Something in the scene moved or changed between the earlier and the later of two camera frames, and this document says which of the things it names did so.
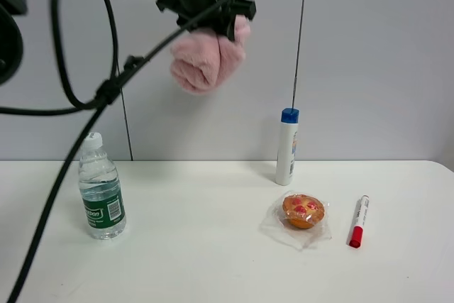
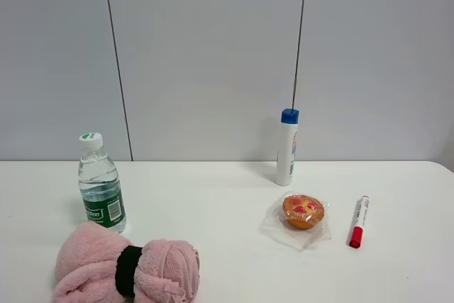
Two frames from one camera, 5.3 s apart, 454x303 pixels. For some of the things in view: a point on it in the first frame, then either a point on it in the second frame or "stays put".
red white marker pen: [355, 237] stays put
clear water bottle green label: [101, 191] stays put
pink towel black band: [202, 60] -> [94, 264]
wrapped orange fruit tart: [299, 220] stays put
